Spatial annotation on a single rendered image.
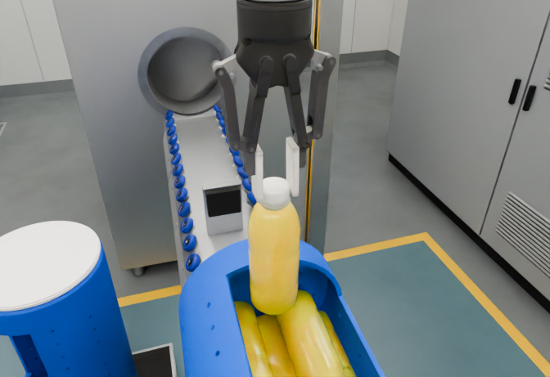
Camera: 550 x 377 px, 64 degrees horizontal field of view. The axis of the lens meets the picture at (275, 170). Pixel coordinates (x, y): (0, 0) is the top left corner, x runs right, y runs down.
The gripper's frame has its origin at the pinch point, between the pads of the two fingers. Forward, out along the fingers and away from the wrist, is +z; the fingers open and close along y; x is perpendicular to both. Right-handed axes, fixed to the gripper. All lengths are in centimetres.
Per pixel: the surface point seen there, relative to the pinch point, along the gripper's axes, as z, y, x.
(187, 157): 50, 5, -96
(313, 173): 44, -30, -64
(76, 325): 49, 36, -29
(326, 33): 1, -32, -64
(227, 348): 21.9, 8.4, 6.8
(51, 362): 57, 43, -26
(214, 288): 22.0, 8.5, -4.3
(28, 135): 142, 125, -340
